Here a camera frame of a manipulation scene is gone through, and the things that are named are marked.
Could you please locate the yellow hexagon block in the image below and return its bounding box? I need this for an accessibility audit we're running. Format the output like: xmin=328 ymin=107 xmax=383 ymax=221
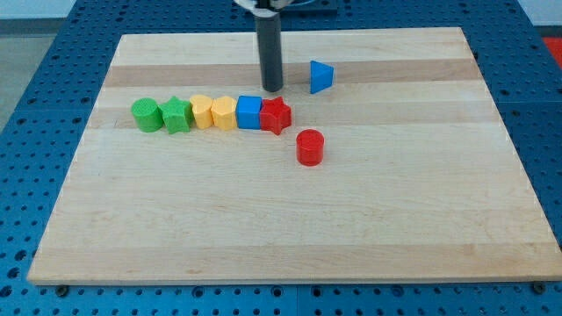
xmin=211 ymin=96 xmax=237 ymax=131

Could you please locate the green cylinder block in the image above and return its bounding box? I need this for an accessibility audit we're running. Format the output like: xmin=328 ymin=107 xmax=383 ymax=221
xmin=131 ymin=97 xmax=163 ymax=133

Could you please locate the blue cube block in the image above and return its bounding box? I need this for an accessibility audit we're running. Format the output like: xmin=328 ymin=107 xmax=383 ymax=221
xmin=236 ymin=96 xmax=262 ymax=130

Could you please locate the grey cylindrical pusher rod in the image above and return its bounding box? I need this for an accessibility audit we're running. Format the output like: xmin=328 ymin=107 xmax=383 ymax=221
xmin=255 ymin=9 xmax=284 ymax=92

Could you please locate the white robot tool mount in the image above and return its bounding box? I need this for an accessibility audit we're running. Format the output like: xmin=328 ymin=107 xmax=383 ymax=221
xmin=234 ymin=0 xmax=293 ymax=11

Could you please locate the red star block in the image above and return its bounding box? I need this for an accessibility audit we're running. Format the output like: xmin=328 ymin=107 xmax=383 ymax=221
xmin=259 ymin=97 xmax=292 ymax=135

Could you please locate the yellow heart block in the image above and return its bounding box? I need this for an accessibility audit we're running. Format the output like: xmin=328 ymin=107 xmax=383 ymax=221
xmin=190 ymin=94 xmax=214 ymax=129

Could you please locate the green star block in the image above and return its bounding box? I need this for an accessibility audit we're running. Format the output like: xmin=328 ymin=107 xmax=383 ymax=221
xmin=158 ymin=97 xmax=193 ymax=134

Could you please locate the blue triangle block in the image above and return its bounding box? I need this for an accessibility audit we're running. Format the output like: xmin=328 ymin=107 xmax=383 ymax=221
xmin=309 ymin=61 xmax=335 ymax=94

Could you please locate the red cylinder block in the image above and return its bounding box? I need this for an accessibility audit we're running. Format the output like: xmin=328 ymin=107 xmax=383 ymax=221
xmin=296 ymin=129 xmax=325 ymax=167

